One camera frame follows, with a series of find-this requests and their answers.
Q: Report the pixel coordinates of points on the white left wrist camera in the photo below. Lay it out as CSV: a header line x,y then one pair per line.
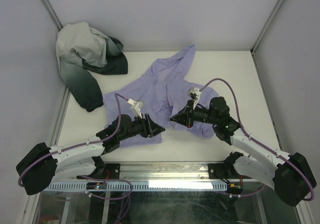
x,y
136,107

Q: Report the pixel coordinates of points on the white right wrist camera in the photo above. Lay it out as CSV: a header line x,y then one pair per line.
x,y
195,94

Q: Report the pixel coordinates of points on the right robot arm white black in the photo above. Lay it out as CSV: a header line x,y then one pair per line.
x,y
289,175

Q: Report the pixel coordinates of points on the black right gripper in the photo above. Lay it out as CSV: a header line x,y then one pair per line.
x,y
145,126

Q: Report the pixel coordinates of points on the lavender purple jacket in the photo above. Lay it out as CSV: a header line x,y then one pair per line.
x,y
163,91

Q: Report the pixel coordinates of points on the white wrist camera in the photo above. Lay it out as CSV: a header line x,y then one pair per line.
x,y
136,107
195,94

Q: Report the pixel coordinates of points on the aluminium right corner post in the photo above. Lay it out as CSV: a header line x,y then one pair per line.
x,y
271,18

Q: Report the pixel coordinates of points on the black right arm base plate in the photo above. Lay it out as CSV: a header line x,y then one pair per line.
x,y
222,171

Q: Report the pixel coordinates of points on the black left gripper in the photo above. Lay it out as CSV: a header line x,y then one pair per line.
x,y
192,115

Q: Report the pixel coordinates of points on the aluminium left corner post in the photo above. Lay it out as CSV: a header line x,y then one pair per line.
x,y
52,14

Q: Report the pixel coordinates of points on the grey slotted cable duct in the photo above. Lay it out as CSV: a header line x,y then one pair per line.
x,y
153,185

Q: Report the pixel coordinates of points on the grey and dark green jacket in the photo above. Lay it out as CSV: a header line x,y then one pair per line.
x,y
82,50

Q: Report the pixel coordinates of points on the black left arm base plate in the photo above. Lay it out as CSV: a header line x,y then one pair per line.
x,y
109,171

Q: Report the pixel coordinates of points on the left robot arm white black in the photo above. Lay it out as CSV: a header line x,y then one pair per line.
x,y
105,141

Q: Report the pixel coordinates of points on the aluminium mounting rail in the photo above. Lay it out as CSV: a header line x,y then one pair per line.
x,y
165,170

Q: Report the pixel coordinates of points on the aluminium corner post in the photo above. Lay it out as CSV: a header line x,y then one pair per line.
x,y
271,18
52,14

